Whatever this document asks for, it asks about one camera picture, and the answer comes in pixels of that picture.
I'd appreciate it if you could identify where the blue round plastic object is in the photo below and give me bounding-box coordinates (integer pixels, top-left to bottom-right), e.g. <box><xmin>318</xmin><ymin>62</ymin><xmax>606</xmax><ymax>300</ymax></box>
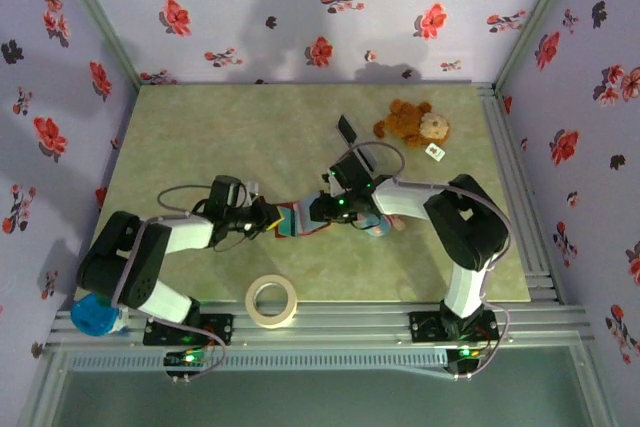
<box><xmin>69</xmin><ymin>294</ymin><xmax>129</xmax><ymax>338</ymax></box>

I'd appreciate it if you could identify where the aluminium frame leg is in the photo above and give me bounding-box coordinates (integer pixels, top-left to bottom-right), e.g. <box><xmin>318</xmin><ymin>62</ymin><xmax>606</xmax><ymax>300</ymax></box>
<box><xmin>19</xmin><ymin>346</ymin><xmax>71</xmax><ymax>427</ymax></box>
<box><xmin>569</xmin><ymin>341</ymin><xmax>621</xmax><ymax>427</ymax></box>

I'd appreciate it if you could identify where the aluminium corner post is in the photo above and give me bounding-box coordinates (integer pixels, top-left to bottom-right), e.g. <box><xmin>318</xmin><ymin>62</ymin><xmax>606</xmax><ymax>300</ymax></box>
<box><xmin>47</xmin><ymin>0</ymin><xmax>146</xmax><ymax>93</ymax></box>
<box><xmin>492</xmin><ymin>0</ymin><xmax>587</xmax><ymax>93</ymax></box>

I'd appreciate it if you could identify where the masking tape roll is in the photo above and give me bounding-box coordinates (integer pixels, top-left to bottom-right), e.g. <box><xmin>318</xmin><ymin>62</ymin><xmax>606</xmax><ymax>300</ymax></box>
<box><xmin>244</xmin><ymin>274</ymin><xmax>300</xmax><ymax>331</ymax></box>

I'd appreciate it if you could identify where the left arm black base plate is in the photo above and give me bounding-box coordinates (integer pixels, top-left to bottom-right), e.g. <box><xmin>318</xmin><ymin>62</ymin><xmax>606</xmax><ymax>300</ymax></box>
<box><xmin>143</xmin><ymin>313</ymin><xmax>235</xmax><ymax>347</ymax></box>

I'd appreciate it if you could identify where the red leather card holder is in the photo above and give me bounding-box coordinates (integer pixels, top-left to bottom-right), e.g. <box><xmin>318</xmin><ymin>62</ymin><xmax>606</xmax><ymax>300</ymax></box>
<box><xmin>273</xmin><ymin>199</ymin><xmax>335</xmax><ymax>242</ymax></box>

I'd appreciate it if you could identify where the brown plush monkey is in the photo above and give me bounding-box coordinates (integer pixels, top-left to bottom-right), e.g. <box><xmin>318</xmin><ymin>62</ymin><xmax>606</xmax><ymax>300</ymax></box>
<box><xmin>373</xmin><ymin>99</ymin><xmax>453</xmax><ymax>148</ymax></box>

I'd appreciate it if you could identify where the black credit card grey back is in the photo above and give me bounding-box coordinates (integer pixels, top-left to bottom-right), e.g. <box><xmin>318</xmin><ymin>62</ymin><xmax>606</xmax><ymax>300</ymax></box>
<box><xmin>356</xmin><ymin>143</ymin><xmax>377</xmax><ymax>174</ymax></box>

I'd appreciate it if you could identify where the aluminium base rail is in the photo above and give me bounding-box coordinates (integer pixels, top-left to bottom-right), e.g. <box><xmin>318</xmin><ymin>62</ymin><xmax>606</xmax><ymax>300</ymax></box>
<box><xmin>47</xmin><ymin>300</ymin><xmax>594</xmax><ymax>348</ymax></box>

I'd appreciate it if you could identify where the grey slotted cable duct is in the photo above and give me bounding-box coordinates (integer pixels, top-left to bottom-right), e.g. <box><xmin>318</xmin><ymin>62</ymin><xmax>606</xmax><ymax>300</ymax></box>
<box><xmin>67</xmin><ymin>349</ymin><xmax>451</xmax><ymax>374</ymax></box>

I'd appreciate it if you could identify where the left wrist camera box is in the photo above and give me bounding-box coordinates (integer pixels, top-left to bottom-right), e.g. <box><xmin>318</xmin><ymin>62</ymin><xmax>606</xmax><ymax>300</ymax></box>
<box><xmin>241</xmin><ymin>180</ymin><xmax>265</xmax><ymax>209</ymax></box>

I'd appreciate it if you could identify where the pink plush pig striped shirt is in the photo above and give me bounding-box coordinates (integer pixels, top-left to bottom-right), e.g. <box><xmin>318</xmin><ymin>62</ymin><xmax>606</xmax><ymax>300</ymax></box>
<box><xmin>357</xmin><ymin>211</ymin><xmax>406</xmax><ymax>239</ymax></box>

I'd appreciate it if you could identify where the aluminium side rail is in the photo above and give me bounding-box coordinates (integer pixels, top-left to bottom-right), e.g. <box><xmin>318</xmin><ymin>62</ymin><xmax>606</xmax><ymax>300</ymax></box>
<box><xmin>477</xmin><ymin>82</ymin><xmax>566</xmax><ymax>306</ymax></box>

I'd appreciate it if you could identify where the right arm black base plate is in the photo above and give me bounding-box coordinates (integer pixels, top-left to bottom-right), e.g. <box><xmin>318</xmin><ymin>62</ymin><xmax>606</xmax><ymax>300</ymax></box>
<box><xmin>408</xmin><ymin>310</ymin><xmax>501</xmax><ymax>344</ymax></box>

